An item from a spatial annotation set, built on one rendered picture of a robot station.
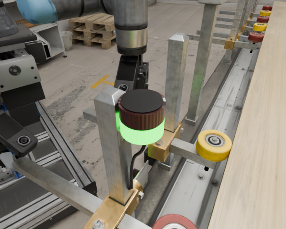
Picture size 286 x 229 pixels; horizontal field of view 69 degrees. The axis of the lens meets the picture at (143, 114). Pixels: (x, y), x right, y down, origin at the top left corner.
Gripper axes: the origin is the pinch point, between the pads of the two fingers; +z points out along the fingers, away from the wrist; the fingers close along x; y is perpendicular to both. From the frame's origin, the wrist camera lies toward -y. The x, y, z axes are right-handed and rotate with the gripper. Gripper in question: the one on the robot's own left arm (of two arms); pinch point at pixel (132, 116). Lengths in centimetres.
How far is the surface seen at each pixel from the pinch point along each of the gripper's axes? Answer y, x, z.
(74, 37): 309, 169, 75
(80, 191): -23.8, 6.7, 2.8
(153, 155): -8.3, -7.2, 6.0
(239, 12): 92, -45, -12
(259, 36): 82, -56, -2
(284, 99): 14.4, -45.8, -1.2
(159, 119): -26.9, -9.3, -21.0
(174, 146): -6.5, -12.5, 3.9
